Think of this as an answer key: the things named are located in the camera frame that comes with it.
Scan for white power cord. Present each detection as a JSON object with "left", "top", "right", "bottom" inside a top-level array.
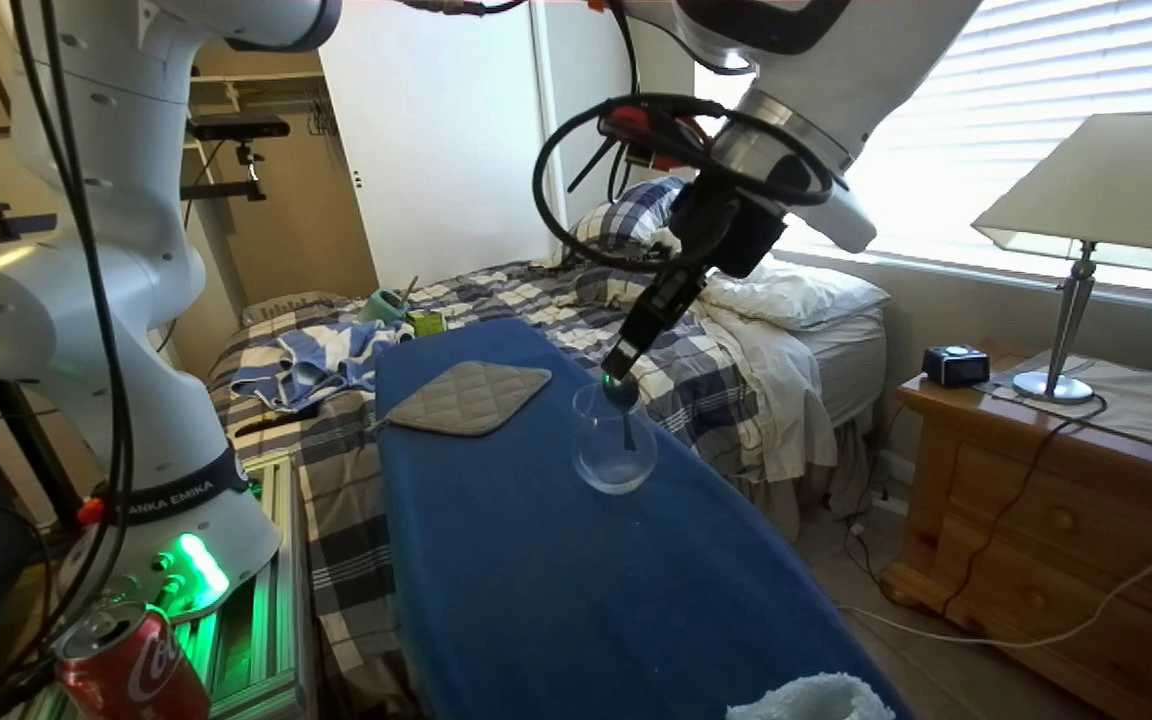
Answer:
[{"left": 854, "top": 480, "right": 1152, "bottom": 661}]

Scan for white pillow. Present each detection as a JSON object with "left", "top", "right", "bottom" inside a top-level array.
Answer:
[{"left": 731, "top": 258, "right": 897, "bottom": 340}]

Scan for silver spoon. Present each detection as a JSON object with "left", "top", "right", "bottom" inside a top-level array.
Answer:
[{"left": 618, "top": 396, "right": 642, "bottom": 470}]

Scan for small black alarm clock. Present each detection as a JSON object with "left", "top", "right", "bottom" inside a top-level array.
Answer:
[{"left": 921, "top": 340, "right": 996, "bottom": 394}]

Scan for wrist camera with red wires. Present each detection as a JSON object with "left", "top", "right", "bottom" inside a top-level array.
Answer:
[{"left": 597, "top": 102, "right": 714, "bottom": 171}]

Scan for white bed sheet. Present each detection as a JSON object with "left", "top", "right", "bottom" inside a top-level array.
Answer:
[{"left": 693, "top": 297, "right": 897, "bottom": 515}]

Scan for red soda can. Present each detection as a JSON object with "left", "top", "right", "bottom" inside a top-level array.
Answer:
[{"left": 48, "top": 610, "right": 215, "bottom": 720}]

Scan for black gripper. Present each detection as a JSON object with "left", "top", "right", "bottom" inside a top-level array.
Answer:
[{"left": 597, "top": 176, "right": 796, "bottom": 414}]

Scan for wooden nightstand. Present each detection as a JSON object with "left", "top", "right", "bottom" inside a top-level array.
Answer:
[{"left": 880, "top": 352, "right": 1152, "bottom": 720}]

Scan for papers on nightstand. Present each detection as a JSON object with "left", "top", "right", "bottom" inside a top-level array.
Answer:
[{"left": 987, "top": 347, "right": 1152, "bottom": 465}]

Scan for white window blinds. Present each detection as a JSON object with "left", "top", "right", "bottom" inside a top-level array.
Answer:
[{"left": 693, "top": 0, "right": 1152, "bottom": 305}]

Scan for beige shade table lamp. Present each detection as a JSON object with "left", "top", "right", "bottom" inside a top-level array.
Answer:
[{"left": 968, "top": 108, "right": 1152, "bottom": 409}]

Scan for grey quilted pot holder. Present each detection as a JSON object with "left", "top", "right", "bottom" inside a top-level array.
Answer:
[{"left": 375, "top": 355, "right": 560, "bottom": 445}]

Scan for white door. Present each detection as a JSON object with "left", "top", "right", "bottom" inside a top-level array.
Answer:
[{"left": 316, "top": 0, "right": 551, "bottom": 297}]

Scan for blue ironing board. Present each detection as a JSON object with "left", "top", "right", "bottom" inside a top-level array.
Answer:
[{"left": 374, "top": 316, "right": 921, "bottom": 720}]

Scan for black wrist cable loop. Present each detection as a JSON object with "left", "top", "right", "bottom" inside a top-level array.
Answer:
[{"left": 528, "top": 88, "right": 847, "bottom": 280}]

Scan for black cables along robot base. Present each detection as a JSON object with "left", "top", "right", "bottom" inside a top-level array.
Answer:
[{"left": 0, "top": 0, "right": 144, "bottom": 655}]

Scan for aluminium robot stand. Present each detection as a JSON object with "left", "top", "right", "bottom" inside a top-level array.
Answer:
[{"left": 170, "top": 450, "right": 325, "bottom": 720}]

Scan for blue crumpled cloth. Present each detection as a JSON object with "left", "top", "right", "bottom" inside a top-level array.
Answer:
[{"left": 230, "top": 316, "right": 403, "bottom": 414}]

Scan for small green object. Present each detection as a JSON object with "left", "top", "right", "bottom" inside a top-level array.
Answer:
[{"left": 363, "top": 285, "right": 453, "bottom": 340}]

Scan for white crumpled cloth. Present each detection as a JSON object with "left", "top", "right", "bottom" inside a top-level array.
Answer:
[{"left": 725, "top": 669, "right": 903, "bottom": 720}]

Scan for plaid pillow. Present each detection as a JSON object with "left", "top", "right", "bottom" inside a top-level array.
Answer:
[{"left": 573, "top": 171, "right": 706, "bottom": 271}]

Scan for black camera on stand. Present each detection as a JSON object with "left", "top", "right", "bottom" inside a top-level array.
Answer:
[{"left": 179, "top": 108, "right": 296, "bottom": 208}]

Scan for clear glass cup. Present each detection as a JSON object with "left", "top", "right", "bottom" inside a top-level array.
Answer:
[{"left": 570, "top": 381, "right": 666, "bottom": 501}]

